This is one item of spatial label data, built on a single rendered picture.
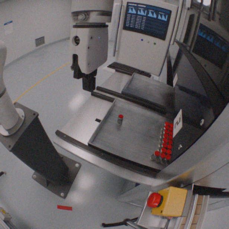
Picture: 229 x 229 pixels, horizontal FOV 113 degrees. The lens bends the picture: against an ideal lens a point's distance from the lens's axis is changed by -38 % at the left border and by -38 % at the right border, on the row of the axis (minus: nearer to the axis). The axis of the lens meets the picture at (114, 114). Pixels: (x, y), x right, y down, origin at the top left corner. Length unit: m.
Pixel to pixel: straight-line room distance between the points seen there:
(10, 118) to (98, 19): 0.55
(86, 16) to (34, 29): 5.79
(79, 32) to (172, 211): 0.39
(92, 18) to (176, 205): 0.40
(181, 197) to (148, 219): 0.16
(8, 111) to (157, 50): 1.15
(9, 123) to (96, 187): 1.00
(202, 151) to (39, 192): 1.40
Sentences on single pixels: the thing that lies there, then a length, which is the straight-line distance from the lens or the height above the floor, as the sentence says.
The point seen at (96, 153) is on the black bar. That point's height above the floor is 0.90.
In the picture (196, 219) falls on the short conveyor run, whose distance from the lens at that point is 0.48.
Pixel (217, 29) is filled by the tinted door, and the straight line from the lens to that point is 0.39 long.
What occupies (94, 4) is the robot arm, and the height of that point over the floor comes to 1.30.
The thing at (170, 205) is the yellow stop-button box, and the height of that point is 1.03.
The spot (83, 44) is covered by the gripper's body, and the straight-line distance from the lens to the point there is 0.23.
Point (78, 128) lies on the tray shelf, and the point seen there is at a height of 0.88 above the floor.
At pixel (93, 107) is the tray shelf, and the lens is 0.57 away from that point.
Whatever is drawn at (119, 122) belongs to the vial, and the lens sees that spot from 0.49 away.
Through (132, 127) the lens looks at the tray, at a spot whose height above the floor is 0.88.
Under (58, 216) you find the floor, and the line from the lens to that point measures 1.35.
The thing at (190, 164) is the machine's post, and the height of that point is 1.09.
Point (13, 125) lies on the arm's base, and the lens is 0.65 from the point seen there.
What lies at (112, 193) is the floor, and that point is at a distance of 1.28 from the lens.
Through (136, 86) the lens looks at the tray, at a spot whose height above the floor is 0.88.
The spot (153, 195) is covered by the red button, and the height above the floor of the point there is 1.01.
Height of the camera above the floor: 1.27
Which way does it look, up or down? 46 degrees down
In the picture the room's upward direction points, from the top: 9 degrees clockwise
